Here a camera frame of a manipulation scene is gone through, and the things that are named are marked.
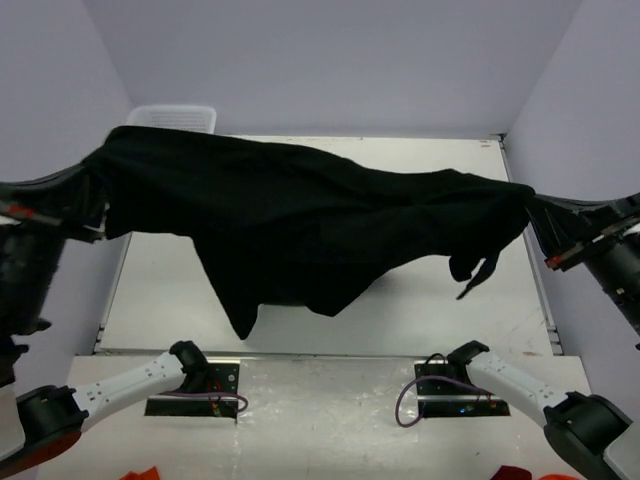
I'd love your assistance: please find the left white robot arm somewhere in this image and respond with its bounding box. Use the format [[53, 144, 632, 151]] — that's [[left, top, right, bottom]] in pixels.
[[1, 167, 208, 479]]

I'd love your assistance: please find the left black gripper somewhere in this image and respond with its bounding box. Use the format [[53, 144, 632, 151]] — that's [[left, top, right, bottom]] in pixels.
[[0, 150, 119, 330]]

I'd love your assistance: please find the orange cloth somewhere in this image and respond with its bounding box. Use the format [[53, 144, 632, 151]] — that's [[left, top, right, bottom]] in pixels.
[[538, 473, 580, 480], [120, 467, 161, 480]]

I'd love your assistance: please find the black t shirt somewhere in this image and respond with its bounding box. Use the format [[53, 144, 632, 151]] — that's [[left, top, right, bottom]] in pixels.
[[82, 126, 534, 339]]

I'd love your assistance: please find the dark red cloth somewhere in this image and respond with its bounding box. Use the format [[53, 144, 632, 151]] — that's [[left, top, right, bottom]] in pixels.
[[491, 465, 533, 480]]

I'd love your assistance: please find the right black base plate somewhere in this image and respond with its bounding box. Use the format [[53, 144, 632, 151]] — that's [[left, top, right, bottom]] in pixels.
[[414, 354, 511, 419]]

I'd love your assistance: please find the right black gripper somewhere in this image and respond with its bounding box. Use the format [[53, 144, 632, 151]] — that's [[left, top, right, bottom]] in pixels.
[[517, 182, 640, 328]]

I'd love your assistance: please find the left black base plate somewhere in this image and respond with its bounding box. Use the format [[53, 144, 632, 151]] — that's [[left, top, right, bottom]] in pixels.
[[144, 361, 248, 420]]

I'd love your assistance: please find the orange cloth bottom left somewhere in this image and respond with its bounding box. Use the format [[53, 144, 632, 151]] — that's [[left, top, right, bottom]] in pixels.
[[120, 467, 161, 480]]

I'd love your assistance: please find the orange cloth bottom right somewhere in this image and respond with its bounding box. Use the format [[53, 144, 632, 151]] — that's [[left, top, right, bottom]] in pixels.
[[538, 473, 580, 480]]

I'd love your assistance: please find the white plastic basket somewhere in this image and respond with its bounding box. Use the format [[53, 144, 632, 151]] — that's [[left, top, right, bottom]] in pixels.
[[126, 104, 217, 134]]

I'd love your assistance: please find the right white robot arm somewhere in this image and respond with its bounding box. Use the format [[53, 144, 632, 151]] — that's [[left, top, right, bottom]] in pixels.
[[446, 194, 639, 479]]

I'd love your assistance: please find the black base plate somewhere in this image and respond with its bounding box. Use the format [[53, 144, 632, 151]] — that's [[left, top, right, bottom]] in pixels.
[[144, 361, 248, 420], [414, 354, 511, 419]]

